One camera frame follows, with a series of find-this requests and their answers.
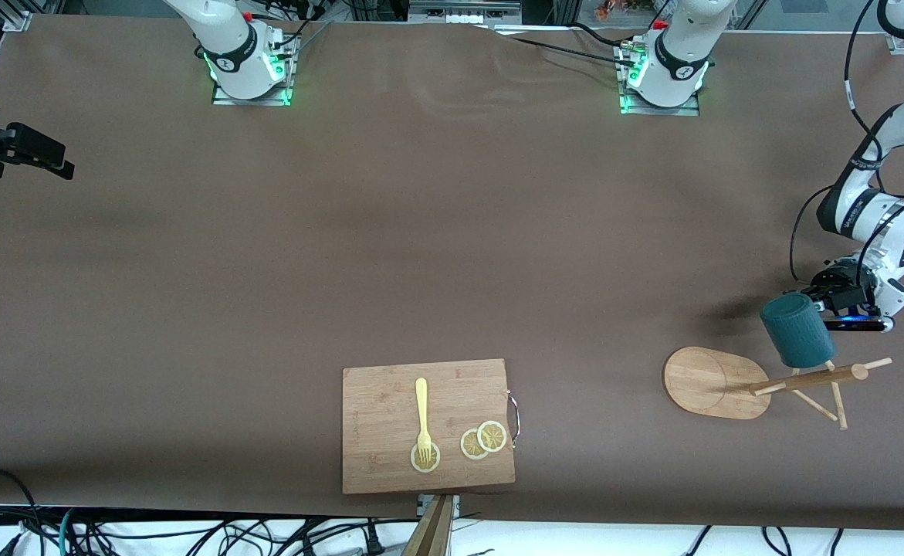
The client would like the wooden mug rack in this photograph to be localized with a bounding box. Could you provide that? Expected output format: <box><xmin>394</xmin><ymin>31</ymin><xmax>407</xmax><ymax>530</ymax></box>
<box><xmin>662</xmin><ymin>346</ymin><xmax>893</xmax><ymax>431</ymax></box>

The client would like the black looped floor cable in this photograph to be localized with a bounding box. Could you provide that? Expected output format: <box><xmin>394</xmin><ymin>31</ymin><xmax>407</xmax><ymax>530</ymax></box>
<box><xmin>0</xmin><ymin>467</ymin><xmax>45</xmax><ymax>556</ymax></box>

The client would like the table cover sheet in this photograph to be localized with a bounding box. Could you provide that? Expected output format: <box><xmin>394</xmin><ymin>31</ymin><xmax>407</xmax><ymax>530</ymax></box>
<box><xmin>0</xmin><ymin>14</ymin><xmax>904</xmax><ymax>534</ymax></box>

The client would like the short black table cable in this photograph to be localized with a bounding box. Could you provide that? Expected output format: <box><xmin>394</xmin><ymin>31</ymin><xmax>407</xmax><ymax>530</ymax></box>
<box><xmin>571</xmin><ymin>22</ymin><xmax>635</xmax><ymax>49</ymax></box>

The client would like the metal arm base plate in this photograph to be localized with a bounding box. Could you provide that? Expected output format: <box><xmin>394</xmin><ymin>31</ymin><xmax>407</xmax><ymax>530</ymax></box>
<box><xmin>618</xmin><ymin>42</ymin><xmax>702</xmax><ymax>117</ymax></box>
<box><xmin>211</xmin><ymin>35</ymin><xmax>296</xmax><ymax>107</ymax></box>

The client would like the black base cable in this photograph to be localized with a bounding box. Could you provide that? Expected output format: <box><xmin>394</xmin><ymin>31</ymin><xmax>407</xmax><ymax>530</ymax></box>
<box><xmin>270</xmin><ymin>4</ymin><xmax>329</xmax><ymax>49</ymax></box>

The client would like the teal mug with yellow inside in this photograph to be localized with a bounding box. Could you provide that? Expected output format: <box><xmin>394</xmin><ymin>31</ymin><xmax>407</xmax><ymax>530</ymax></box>
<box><xmin>760</xmin><ymin>293</ymin><xmax>837</xmax><ymax>370</ymax></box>

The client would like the wooden post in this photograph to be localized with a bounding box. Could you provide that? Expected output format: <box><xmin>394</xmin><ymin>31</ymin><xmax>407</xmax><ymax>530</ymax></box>
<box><xmin>401</xmin><ymin>494</ymin><xmax>454</xmax><ymax>556</ymax></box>

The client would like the wooden cutting board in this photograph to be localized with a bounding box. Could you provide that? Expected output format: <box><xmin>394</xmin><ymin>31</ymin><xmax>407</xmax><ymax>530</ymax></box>
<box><xmin>341</xmin><ymin>358</ymin><xmax>517</xmax><ymax>495</ymax></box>

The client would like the grey electronics box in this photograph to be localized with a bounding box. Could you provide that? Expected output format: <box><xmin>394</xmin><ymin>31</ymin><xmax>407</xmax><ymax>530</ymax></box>
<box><xmin>408</xmin><ymin>0</ymin><xmax>523</xmax><ymax>25</ymax></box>

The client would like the metal bracket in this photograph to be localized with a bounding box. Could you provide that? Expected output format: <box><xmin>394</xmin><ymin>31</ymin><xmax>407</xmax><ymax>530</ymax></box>
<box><xmin>417</xmin><ymin>494</ymin><xmax>462</xmax><ymax>520</ymax></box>

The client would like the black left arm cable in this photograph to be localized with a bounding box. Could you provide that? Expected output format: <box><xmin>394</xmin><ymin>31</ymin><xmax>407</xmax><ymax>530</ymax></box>
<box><xmin>790</xmin><ymin>0</ymin><xmax>904</xmax><ymax>283</ymax></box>

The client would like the grey cable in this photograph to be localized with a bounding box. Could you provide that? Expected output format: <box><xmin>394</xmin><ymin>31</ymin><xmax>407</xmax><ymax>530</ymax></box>
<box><xmin>293</xmin><ymin>22</ymin><xmax>334</xmax><ymax>59</ymax></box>

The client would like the long black table cable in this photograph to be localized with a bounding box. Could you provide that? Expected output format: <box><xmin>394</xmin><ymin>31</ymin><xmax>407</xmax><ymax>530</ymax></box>
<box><xmin>498</xmin><ymin>32</ymin><xmax>631</xmax><ymax>67</ymax></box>

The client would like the yellow plastic fork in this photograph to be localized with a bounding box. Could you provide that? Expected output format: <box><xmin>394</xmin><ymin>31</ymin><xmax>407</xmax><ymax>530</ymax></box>
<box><xmin>415</xmin><ymin>377</ymin><xmax>434</xmax><ymax>466</ymax></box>

